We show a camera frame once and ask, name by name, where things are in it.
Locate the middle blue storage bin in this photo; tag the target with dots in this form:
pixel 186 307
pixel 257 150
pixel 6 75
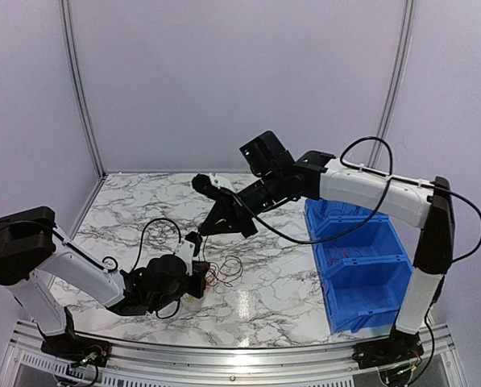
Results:
pixel 376 239

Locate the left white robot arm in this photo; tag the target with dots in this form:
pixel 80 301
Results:
pixel 31 243

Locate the aluminium corner post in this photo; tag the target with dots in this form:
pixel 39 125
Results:
pixel 398 68
pixel 74 68

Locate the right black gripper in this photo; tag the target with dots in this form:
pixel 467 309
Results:
pixel 234 220

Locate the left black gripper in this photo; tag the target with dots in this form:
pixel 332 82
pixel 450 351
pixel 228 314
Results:
pixel 198 268

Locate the near blue storage bin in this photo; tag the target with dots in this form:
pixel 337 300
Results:
pixel 368 293

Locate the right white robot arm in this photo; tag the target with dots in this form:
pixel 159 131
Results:
pixel 420 211

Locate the aluminium front frame rail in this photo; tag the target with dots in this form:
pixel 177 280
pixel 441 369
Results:
pixel 148 364

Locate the far blue storage bin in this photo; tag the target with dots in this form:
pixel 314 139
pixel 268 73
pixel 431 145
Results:
pixel 325 219

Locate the left aluminium corner post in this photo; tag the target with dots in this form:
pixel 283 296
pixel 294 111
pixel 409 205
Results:
pixel 74 68

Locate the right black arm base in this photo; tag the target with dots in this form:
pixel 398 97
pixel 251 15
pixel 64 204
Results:
pixel 395 348

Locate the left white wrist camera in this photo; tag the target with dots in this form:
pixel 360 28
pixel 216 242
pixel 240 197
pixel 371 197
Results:
pixel 188 249

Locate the right aluminium corner post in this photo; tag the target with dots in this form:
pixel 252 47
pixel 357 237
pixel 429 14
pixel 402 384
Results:
pixel 398 68

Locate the blue storage bin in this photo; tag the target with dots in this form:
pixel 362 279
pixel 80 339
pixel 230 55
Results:
pixel 368 293
pixel 376 239
pixel 325 219

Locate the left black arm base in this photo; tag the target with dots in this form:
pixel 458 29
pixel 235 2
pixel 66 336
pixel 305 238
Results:
pixel 70 346

